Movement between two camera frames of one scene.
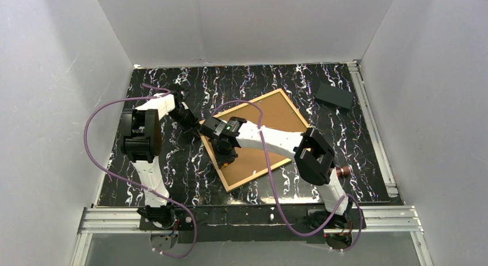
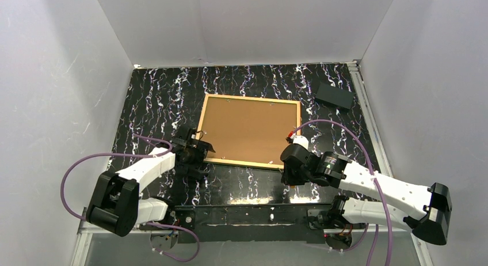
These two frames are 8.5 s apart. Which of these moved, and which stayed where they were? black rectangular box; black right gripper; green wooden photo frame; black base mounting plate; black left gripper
Moved: black right gripper; black left gripper; green wooden photo frame
Stayed: black base mounting plate; black rectangular box
